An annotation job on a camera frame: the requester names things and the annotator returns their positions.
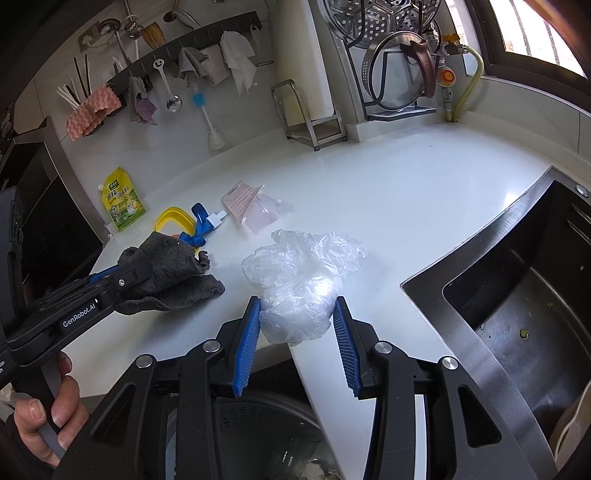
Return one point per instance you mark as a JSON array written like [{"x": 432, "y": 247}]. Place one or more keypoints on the steel steamer tray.
[{"x": 383, "y": 21}]

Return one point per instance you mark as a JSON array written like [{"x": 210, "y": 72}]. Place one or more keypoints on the black kitchen sink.
[{"x": 517, "y": 323}]

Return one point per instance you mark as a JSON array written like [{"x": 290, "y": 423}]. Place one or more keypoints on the white hanging cloth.
[{"x": 238, "y": 60}]

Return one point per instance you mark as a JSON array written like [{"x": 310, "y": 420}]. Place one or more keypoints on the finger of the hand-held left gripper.
[
  {"x": 104, "y": 274},
  {"x": 129, "y": 278}
]

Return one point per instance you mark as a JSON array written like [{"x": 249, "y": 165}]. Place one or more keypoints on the yellow spout pouch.
[{"x": 122, "y": 203}]

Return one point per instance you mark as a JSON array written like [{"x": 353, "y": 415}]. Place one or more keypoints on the white wall outlet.
[{"x": 88, "y": 40}]

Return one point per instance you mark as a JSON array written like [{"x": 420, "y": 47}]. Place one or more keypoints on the metal spoon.
[{"x": 173, "y": 102}]

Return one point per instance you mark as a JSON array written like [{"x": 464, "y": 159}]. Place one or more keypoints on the dark grey cloth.
[{"x": 175, "y": 277}]

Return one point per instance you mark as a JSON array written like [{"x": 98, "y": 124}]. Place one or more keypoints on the dark framed window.
[{"x": 535, "y": 32}]

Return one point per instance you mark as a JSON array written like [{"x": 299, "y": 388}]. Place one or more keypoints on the gas valve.
[{"x": 447, "y": 76}]

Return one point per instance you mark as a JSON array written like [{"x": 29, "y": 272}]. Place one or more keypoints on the grey perforated trash bin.
[{"x": 268, "y": 434}]

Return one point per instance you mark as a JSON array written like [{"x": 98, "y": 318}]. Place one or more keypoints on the white chopsticks bundle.
[{"x": 68, "y": 97}]

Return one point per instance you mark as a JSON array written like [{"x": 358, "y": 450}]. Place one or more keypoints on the purple grey hanging cloth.
[{"x": 142, "y": 104}]

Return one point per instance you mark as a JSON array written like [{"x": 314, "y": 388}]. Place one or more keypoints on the dark wall hook rail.
[{"x": 194, "y": 39}]

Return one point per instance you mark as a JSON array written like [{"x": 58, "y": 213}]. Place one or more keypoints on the black chopsticks pair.
[{"x": 83, "y": 78}]

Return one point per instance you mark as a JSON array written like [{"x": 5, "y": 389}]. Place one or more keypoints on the clear plastic packet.
[{"x": 265, "y": 210}]

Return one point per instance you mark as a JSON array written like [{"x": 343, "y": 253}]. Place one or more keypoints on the beige plastic basin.
[{"x": 572, "y": 429}]

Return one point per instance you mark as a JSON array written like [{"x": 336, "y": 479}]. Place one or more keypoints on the metal cutting board rack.
[{"x": 323, "y": 131}]

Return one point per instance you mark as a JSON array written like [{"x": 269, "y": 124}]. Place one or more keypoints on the black built-in oven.
[{"x": 51, "y": 221}]

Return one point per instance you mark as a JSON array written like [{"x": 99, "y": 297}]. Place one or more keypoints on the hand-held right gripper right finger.
[{"x": 346, "y": 350}]

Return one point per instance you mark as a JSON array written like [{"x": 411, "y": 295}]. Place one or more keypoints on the blue ribbon tag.
[{"x": 201, "y": 221}]

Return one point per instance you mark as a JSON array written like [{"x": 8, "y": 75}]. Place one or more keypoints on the white blue bottle brush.
[{"x": 216, "y": 138}]

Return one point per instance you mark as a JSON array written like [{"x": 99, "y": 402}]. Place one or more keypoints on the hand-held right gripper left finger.
[{"x": 247, "y": 341}]

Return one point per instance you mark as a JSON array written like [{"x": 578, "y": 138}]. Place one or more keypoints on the person's left hand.
[{"x": 69, "y": 415}]

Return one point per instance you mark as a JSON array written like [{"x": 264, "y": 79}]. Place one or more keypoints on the white cutting board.
[{"x": 304, "y": 55}]

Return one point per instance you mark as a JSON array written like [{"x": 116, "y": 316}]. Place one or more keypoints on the clear plastic bag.
[{"x": 300, "y": 281}]

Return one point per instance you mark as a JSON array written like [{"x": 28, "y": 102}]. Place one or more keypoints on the pink printed card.
[{"x": 238, "y": 198}]

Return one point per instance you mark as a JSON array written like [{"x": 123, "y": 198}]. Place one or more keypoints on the pink wavy cloth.
[{"x": 92, "y": 113}]

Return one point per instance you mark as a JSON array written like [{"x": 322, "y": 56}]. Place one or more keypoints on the black lid rack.
[{"x": 401, "y": 113}]

